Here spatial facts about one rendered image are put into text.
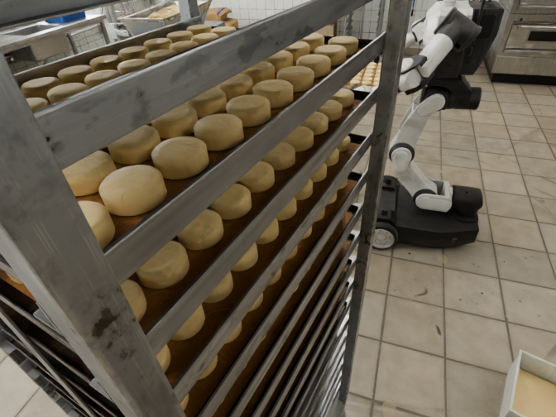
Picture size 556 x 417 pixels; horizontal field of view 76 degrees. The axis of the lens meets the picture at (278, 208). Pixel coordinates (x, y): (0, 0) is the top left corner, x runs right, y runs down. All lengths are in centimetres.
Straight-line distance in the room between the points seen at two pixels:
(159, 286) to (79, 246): 18
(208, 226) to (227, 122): 11
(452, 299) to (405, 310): 29
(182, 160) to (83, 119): 13
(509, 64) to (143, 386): 518
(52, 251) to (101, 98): 8
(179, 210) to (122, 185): 6
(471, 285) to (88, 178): 220
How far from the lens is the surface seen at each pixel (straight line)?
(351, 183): 79
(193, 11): 90
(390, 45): 69
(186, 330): 42
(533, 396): 201
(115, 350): 24
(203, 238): 38
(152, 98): 24
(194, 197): 29
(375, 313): 207
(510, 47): 519
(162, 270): 35
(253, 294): 44
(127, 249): 25
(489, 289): 238
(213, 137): 36
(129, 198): 30
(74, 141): 21
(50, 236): 18
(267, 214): 40
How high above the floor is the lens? 167
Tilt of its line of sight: 39 degrees down
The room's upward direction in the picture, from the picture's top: 4 degrees counter-clockwise
